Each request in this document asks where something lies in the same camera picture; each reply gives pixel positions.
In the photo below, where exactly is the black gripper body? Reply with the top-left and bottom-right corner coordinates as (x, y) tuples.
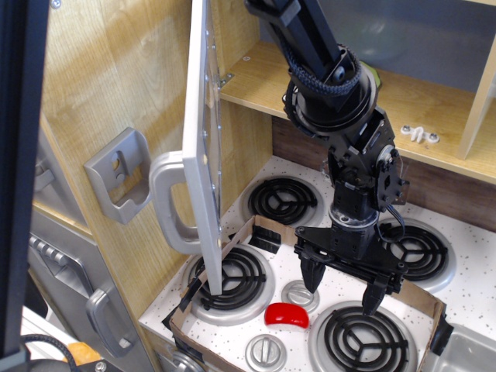
(294, 212), (407, 294)

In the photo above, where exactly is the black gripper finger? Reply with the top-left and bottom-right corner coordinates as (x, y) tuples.
(300, 257), (326, 294)
(362, 274), (391, 315)

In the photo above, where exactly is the grey toy microwave door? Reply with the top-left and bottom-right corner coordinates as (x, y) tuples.
(149, 1), (222, 295)

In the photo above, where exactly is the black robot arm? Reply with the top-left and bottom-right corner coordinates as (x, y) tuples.
(246, 1), (407, 315)

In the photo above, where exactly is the grey centre stove knob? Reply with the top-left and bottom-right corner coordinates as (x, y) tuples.
(281, 280), (320, 313)

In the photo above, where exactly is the grey stove knob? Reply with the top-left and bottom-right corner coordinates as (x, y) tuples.
(245, 334), (288, 372)
(281, 280), (320, 313)

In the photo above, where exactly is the red toy food piece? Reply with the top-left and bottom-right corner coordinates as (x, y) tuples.
(264, 302), (310, 329)

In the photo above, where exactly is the front right stove burner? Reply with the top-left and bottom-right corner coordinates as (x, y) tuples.
(307, 301), (419, 372)

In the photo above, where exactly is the stove burner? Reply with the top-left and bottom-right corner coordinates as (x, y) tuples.
(379, 218), (456, 293)
(239, 176), (325, 227)
(191, 245), (275, 326)
(307, 301), (419, 372)

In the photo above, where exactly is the back right stove burner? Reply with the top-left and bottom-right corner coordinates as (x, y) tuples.
(379, 218), (456, 293)

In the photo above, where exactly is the front left stove burner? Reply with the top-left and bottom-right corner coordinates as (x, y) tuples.
(191, 245), (275, 326)

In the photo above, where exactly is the back left stove burner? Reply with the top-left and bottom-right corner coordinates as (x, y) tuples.
(239, 176), (325, 227)

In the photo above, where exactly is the grey front stove knob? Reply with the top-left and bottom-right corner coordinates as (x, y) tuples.
(245, 334), (288, 372)

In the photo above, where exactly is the steel toy sink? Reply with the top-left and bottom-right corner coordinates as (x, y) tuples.
(421, 323), (495, 372)

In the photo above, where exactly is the white plastic door latch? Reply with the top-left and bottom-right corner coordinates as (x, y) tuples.
(400, 125), (440, 144)

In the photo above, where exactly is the grey oven knob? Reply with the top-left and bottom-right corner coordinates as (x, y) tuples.
(173, 351), (205, 372)

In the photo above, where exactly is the brown cardboard tray border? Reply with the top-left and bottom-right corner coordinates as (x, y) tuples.
(160, 216), (454, 371)

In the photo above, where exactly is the green toy plate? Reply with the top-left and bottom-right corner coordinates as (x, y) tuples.
(361, 62), (382, 89)

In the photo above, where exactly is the grey ice dispenser panel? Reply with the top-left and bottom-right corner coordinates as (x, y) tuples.
(29, 235), (94, 298)

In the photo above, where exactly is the lower grey fridge handle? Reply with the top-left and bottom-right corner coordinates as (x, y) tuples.
(85, 288), (133, 358)

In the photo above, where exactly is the grey wall phone holder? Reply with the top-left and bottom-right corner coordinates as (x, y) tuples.
(84, 127), (151, 225)

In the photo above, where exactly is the black braided cable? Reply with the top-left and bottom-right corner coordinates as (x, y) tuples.
(21, 333), (81, 367)

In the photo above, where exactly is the black aluminium frame post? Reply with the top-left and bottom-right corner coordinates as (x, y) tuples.
(1, 1), (49, 371)

